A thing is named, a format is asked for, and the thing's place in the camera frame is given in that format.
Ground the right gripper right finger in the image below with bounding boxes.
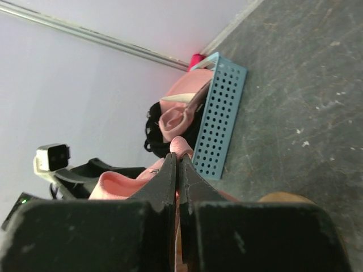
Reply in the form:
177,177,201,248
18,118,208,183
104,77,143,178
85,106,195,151
179,156,352,271

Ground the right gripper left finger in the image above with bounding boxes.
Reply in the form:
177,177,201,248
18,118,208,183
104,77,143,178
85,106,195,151
1,154,176,271

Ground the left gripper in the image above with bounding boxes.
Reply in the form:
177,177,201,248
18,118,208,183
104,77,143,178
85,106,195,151
50,158,146,199

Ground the pink cap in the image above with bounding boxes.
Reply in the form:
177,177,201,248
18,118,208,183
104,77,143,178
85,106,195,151
158,69,213,142
89,136,240,271

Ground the black and tan hat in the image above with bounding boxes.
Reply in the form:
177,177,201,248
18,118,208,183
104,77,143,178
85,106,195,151
144,102,205,158

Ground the blue perforated plastic basket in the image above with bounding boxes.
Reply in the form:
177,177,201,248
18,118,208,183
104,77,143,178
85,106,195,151
192,52,247,180

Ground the magenta cloth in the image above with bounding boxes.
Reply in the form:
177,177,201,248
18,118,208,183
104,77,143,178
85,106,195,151
187,53,205,72

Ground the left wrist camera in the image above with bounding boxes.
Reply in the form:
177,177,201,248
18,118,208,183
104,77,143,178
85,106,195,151
33,143,70,175

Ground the left corner aluminium post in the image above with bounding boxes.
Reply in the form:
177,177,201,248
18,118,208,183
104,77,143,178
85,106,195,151
1,1,188,71

